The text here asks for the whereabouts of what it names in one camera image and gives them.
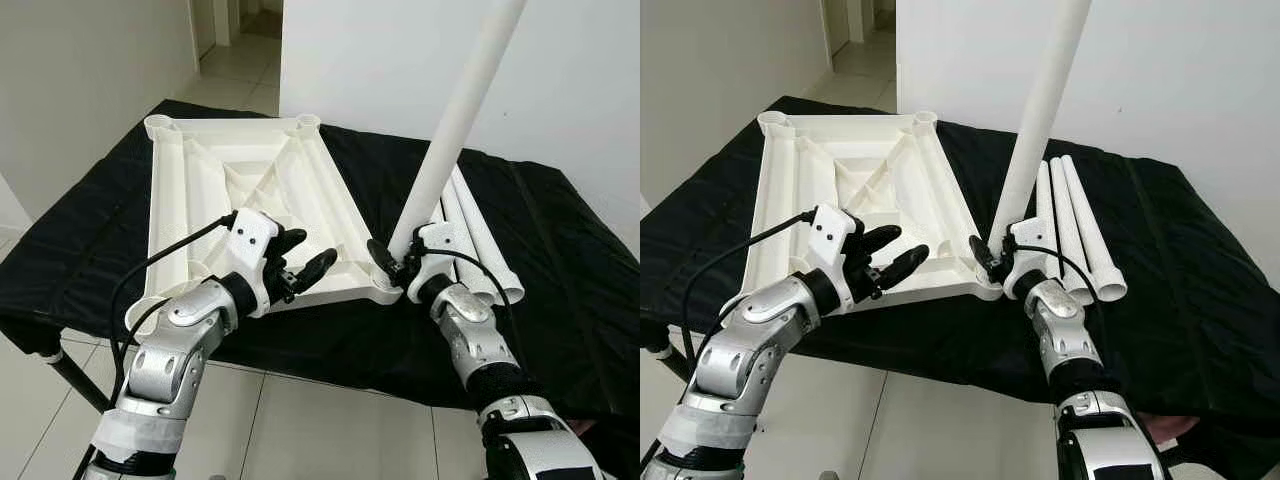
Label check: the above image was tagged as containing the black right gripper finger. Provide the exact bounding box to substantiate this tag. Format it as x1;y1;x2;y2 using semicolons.
966;234;1003;285
366;238;403;289

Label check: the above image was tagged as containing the white plastic children table top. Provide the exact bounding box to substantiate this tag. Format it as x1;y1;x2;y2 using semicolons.
742;108;1005;313
124;112;405;337

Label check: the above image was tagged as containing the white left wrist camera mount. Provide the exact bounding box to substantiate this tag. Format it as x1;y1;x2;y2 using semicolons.
808;205;861;316
228;207;283;319

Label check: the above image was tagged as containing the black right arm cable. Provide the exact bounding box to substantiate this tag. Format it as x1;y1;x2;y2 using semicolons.
420;246;526;376
1015;243;1111;336

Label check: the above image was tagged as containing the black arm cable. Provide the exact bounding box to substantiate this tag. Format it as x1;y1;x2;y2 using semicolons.
420;246;526;376
105;212;239;401
1015;243;1111;336
680;208;819;381

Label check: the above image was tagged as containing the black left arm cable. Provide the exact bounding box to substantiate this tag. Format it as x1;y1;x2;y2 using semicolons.
680;208;819;381
105;212;239;401

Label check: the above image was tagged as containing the black metal frame leg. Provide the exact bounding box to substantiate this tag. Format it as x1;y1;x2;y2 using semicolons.
648;342;696;386
40;345;113;413

